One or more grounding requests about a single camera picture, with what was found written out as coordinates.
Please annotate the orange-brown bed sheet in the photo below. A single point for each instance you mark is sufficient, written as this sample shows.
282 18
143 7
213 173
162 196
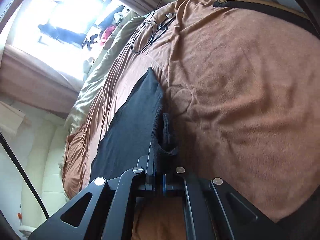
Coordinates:
242 89

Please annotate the black clothes hangers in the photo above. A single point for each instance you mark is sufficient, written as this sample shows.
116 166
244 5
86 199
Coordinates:
163 27

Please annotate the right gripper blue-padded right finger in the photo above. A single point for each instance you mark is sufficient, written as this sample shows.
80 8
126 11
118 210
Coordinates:
172 185

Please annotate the black teddy bear t-shirt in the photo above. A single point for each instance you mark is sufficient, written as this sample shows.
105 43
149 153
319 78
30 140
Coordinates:
139 127

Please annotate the clothes pile on windowsill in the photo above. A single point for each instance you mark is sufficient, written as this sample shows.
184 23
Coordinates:
99 33

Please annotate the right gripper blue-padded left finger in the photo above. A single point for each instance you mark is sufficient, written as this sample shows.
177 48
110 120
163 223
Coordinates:
150 187

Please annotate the pink curtain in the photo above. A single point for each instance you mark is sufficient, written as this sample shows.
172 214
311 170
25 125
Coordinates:
28 80

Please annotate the dark garment hanging at window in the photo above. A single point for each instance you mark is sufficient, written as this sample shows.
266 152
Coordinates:
62 35

